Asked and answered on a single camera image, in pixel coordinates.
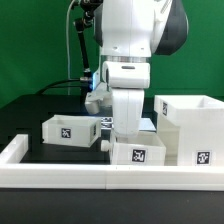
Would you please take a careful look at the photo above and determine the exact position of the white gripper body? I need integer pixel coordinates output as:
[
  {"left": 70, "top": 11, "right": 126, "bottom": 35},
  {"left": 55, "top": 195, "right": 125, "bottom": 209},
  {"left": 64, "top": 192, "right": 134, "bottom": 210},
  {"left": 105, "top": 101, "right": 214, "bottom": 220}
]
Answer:
[{"left": 112, "top": 88, "right": 144, "bottom": 138}]

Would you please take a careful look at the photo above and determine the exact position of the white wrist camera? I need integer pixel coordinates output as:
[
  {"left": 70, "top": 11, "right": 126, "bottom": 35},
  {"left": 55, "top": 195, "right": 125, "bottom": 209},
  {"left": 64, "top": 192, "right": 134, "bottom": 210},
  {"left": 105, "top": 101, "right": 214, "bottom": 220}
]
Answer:
[{"left": 102, "top": 61, "right": 150, "bottom": 89}]

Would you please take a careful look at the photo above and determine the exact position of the marker tag sheet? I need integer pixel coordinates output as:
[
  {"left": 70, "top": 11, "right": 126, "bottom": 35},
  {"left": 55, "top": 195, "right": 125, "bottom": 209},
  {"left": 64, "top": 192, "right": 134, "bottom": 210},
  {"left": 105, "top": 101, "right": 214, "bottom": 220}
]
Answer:
[{"left": 101, "top": 117, "right": 156, "bottom": 131}]

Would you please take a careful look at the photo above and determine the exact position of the black cable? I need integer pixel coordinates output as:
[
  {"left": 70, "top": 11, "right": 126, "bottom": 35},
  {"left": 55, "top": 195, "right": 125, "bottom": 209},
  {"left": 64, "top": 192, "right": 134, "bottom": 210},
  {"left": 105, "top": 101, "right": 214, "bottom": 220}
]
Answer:
[{"left": 35, "top": 77, "right": 93, "bottom": 96}]

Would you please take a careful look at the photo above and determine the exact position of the white U-shaped fence frame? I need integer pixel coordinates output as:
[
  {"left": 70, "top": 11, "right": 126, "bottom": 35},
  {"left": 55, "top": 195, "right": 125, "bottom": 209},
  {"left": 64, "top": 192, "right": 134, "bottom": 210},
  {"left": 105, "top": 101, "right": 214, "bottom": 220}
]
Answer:
[{"left": 0, "top": 134, "right": 224, "bottom": 191}]

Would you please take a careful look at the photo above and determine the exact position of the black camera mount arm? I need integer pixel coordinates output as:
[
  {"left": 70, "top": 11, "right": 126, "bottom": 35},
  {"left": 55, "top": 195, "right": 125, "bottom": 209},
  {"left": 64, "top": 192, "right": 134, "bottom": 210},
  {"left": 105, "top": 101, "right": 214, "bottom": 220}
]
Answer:
[{"left": 74, "top": 0, "right": 103, "bottom": 77}]

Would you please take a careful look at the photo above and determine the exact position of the grey cable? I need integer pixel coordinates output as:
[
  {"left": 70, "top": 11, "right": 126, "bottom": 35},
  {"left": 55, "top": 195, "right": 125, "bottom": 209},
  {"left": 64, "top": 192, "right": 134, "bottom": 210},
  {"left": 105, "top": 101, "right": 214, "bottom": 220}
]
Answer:
[{"left": 65, "top": 0, "right": 78, "bottom": 96}]

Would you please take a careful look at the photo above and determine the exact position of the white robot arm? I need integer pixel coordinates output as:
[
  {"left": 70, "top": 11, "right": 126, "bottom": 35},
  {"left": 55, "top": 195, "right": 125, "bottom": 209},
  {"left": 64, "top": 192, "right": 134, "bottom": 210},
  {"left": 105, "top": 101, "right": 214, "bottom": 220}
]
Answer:
[{"left": 86, "top": 0, "right": 188, "bottom": 138}]

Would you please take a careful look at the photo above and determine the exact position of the white drawer cabinet frame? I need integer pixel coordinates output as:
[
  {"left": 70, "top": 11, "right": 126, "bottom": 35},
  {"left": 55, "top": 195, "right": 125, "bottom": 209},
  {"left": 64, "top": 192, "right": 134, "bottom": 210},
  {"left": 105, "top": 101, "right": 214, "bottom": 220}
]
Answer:
[{"left": 154, "top": 95, "right": 224, "bottom": 166}]

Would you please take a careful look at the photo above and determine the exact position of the white drawer box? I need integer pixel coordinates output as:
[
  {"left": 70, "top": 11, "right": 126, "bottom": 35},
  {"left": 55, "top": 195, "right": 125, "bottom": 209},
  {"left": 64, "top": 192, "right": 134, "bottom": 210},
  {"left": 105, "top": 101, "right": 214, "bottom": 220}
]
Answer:
[
  {"left": 42, "top": 115, "right": 101, "bottom": 147},
  {"left": 101, "top": 131, "right": 166, "bottom": 166}
]

